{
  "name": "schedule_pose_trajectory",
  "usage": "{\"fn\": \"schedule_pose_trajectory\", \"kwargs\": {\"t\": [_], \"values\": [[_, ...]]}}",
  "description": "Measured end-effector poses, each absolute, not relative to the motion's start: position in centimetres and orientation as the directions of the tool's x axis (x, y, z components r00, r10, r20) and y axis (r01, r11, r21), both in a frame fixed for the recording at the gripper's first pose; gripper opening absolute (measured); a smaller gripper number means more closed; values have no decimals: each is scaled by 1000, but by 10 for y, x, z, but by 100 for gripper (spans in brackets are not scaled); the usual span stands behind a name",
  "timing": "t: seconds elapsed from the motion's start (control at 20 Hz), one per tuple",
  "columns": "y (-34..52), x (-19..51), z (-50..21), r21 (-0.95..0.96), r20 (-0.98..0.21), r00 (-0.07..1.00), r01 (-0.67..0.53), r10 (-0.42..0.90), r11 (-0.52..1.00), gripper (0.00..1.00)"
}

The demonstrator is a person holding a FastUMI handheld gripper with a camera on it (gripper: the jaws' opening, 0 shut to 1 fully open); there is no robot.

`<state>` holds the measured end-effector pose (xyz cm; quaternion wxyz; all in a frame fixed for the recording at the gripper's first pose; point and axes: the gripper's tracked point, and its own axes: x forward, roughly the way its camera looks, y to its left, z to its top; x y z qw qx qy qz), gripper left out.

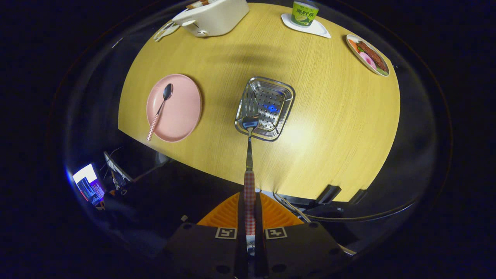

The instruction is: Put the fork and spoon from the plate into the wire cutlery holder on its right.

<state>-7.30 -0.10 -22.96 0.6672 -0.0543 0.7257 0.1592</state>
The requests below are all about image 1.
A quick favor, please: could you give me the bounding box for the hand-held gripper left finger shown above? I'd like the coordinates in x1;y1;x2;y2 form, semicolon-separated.
161;192;247;279

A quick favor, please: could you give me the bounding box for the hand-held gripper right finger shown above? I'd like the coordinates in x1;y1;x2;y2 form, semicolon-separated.
255;192;351;279

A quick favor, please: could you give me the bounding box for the checkered handle metal fork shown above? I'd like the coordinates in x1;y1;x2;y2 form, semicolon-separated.
241;90;260;248

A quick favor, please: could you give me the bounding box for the checkered handle metal spoon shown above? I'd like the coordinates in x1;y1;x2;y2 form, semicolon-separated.
146;83;174;141

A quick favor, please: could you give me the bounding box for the black table clamp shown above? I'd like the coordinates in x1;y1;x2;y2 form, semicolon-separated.
316;185;342;205
349;189;369;204

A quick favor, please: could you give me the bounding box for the grey laptop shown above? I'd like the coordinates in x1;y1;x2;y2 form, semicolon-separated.
104;151;134;183

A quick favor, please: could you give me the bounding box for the lit screen device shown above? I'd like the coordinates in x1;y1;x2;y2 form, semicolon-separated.
72;164;106;206

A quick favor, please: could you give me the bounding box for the round pink plate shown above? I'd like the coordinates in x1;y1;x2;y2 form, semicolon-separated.
146;74;203;143

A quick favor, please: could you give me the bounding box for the perforated metal drain basket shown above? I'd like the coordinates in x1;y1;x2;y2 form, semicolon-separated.
234;76;296;142

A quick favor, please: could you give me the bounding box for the white plate of food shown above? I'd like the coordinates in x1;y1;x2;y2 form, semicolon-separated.
346;34;390;77

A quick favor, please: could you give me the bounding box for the white coaster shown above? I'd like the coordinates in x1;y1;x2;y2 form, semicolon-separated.
281;14;332;38

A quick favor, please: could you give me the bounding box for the divided white snack plate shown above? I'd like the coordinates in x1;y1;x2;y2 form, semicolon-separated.
153;21;181;42

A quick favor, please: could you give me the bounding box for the white toaster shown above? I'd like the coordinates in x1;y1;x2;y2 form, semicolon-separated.
172;0;250;38

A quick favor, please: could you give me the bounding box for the green label drink bottle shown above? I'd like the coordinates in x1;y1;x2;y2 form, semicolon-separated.
291;0;319;28

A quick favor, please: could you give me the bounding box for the white cable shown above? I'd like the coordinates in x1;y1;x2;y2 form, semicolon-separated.
273;192;310;223

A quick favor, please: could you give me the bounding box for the black cable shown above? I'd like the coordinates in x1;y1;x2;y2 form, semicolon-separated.
310;200;419;222

